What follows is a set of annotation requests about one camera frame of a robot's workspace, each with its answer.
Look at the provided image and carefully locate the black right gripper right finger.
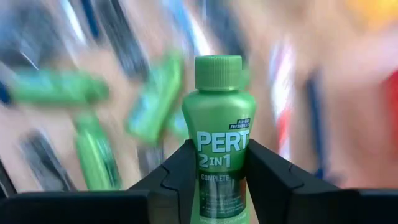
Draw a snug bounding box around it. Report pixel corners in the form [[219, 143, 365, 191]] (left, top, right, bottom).
[[246, 139, 398, 224]]

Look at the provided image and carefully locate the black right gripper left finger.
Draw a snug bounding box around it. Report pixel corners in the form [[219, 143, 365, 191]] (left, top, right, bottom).
[[0, 139, 197, 224]]

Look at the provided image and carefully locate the red plastic basket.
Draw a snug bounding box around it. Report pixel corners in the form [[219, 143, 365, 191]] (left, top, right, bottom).
[[384, 70, 398, 141]]

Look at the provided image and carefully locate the round black bagged item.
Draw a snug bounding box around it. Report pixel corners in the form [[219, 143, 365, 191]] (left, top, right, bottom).
[[0, 6, 63, 69]]

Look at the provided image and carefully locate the blue disposable razor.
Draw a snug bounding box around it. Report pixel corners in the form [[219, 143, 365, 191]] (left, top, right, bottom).
[[80, 0, 101, 38], [306, 70, 326, 181]]

